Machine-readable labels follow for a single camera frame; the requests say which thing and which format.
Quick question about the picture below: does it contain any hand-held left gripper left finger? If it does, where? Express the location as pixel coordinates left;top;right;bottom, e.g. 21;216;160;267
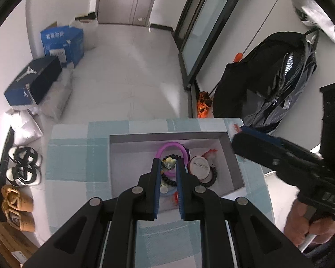
22;158;162;268

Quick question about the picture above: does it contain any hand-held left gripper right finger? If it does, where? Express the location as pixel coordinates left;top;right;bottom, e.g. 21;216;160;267
175;159;316;268

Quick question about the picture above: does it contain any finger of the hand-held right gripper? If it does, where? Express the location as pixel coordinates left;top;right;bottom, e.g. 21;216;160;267
241;126;287;149
231;132;297;174

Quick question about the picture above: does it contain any yellow green small ornament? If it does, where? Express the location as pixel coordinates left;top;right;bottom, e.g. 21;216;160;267
162;158;177;171

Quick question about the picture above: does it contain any grey shallow box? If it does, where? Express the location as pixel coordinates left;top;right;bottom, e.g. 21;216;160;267
109;131;245;214

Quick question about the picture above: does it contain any purple bracelet with ghost charm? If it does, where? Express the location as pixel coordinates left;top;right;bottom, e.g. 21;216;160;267
156;142;191;178

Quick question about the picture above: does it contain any person's right forearm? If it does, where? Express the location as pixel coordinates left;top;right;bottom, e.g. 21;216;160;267
304;226;335;268

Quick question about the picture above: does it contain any person's right hand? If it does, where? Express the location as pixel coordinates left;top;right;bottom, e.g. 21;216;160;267
284;198;335;248

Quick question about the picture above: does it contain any white round badge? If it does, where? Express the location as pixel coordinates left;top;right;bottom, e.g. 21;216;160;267
190;156;213;180

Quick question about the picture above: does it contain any orange white small charm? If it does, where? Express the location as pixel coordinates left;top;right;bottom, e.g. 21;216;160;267
202;149;219;166

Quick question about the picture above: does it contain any black backpack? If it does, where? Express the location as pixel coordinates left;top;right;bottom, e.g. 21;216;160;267
212;31;318;135

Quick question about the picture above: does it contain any blue white checked tablecloth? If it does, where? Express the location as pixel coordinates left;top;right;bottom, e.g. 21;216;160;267
43;118;274;268

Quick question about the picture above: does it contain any glass sliding door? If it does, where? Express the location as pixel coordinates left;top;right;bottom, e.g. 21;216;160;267
173;0;255;90

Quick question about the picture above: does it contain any black white sneaker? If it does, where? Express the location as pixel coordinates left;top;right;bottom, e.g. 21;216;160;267
8;146;42;168
6;162;42;187

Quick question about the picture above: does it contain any white tote bag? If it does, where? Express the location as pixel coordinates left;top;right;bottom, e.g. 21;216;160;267
283;0;335;45

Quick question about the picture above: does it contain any clear plastic package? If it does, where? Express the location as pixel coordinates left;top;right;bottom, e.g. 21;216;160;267
40;67;75;122

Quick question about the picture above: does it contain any tan suede shoe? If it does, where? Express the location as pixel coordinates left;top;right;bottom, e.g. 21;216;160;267
3;205;36;232
0;185;34;212

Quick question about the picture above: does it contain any white plastic mailer bag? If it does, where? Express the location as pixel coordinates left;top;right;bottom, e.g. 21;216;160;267
6;109;44;147

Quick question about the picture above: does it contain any large brown cardboard box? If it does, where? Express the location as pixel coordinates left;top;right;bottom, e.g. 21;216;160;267
0;221;41;254

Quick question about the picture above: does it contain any black blue shoe box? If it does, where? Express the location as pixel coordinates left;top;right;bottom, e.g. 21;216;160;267
4;56;63;108

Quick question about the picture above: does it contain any white sack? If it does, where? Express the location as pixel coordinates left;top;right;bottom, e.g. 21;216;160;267
70;11;100;52

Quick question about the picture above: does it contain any blue carton box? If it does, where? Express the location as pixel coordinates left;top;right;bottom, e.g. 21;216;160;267
40;25;84;68

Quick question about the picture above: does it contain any white room door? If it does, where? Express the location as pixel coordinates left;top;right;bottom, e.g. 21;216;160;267
96;0;163;26

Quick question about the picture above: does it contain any black bead bracelet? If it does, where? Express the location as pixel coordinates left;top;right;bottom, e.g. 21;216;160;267
198;164;219;188
160;170;177;187

